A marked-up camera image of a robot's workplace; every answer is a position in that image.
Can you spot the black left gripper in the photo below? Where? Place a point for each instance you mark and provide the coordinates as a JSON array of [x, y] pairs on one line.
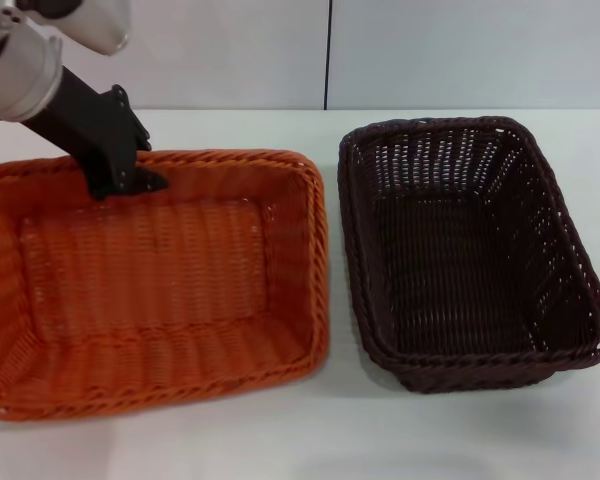
[[87, 130]]

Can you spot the orange woven basket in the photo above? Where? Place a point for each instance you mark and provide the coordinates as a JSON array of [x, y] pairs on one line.
[[155, 270]]

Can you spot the dark brown woven basket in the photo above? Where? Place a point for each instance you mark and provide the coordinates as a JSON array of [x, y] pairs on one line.
[[455, 260]]

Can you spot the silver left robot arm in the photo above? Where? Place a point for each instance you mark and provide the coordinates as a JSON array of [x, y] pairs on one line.
[[20, 75]]

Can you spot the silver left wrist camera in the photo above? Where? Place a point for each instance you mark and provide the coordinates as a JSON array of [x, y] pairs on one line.
[[95, 25]]

